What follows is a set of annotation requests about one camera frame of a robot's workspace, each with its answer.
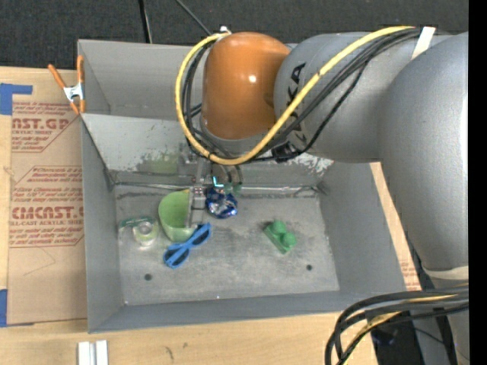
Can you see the green toy brick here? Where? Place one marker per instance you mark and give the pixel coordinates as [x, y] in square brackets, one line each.
[281, 237]

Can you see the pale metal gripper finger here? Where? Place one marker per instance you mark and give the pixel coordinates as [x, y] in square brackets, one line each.
[199, 208]
[190, 211]

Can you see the clear tape dispenser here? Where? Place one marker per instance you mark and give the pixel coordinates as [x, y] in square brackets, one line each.
[142, 231]

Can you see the grey metal bin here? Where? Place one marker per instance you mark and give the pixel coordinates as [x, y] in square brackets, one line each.
[243, 272]

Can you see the brown cardboard board red print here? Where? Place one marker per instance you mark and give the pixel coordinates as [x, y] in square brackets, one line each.
[42, 204]

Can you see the blue sunglasses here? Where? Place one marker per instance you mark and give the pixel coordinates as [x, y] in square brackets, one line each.
[179, 253]

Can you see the light green cup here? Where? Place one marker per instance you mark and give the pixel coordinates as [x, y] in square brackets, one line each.
[173, 213]

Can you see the black cylinder on white bracket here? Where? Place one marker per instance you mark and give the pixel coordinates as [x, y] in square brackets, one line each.
[284, 153]

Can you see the blue crumpled foil packet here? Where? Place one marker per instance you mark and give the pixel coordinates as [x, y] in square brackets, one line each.
[222, 205]

